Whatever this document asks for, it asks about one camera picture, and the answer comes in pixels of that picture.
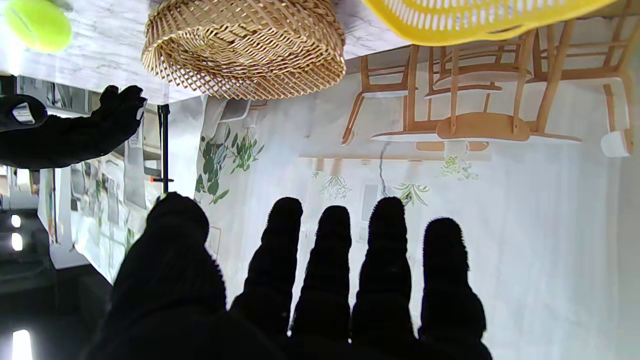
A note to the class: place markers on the printed room scene backdrop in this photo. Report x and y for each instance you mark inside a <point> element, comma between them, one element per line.
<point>525,225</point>

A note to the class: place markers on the black tripod stand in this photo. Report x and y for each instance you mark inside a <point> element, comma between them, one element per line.
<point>163,150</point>

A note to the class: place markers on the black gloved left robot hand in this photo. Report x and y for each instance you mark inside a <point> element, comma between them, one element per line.
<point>170,290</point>

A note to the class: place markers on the yellow-green tennis ball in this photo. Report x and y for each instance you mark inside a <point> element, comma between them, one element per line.
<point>37,25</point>

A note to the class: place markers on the yellow perforated plastic basket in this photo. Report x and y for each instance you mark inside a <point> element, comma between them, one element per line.
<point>450,27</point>

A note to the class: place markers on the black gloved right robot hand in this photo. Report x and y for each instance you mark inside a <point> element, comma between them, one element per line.
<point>75,142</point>

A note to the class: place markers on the woven wicker basket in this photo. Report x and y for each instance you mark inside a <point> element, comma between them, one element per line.
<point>240,50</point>

